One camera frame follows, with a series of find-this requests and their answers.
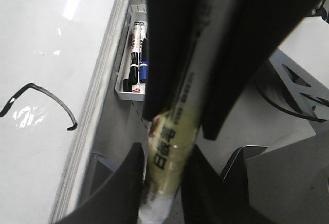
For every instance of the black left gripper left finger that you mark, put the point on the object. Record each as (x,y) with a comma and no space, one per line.
(118,199)

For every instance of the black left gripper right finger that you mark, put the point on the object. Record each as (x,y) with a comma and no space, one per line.
(209,197)

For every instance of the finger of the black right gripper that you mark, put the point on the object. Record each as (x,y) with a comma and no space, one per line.
(169,23)
(262,26)

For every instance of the white whiteboard marker with tape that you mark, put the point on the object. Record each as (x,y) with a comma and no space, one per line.
(172,133)

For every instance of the blue capped marker in tray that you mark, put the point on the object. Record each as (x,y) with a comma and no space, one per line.
(143,71)

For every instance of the white marker tray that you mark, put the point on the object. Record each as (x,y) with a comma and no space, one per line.
(135,13)

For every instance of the red marker in tray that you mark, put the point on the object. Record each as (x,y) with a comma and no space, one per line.
(130,82)

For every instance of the white perforated metal bracket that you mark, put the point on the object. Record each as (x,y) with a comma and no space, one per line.
(301,61)

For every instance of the white whiteboard with aluminium frame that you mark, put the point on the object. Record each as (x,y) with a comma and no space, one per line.
(56,60)

